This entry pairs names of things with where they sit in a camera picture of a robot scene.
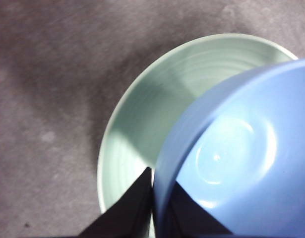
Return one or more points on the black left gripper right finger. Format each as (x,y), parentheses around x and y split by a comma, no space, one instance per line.
(192,215)

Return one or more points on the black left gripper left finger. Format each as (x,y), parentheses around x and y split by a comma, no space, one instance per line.
(128,213)

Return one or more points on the blue ribbed bowl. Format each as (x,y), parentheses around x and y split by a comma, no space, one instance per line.
(254,188)

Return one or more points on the green round plate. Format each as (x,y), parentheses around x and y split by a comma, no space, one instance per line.
(147,99)

